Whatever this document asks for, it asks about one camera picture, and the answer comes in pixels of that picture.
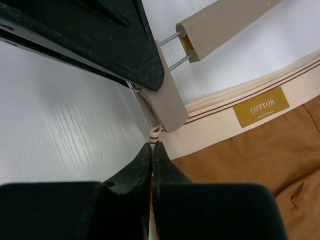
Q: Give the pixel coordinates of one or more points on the brown underwear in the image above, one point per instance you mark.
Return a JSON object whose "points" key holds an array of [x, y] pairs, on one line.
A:
{"points": [[266, 131]]}

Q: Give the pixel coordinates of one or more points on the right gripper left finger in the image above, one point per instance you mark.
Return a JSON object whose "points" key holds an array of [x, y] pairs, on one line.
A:
{"points": [[115, 209]]}

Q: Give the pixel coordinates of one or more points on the wooden clip hanger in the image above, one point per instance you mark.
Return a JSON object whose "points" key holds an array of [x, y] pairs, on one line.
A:
{"points": [[200, 34]]}

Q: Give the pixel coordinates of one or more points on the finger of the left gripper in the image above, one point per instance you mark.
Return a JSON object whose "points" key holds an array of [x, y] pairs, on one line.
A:
{"points": [[109, 38]]}

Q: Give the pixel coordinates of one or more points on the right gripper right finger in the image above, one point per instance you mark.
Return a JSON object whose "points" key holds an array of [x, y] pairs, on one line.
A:
{"points": [[184, 210]]}

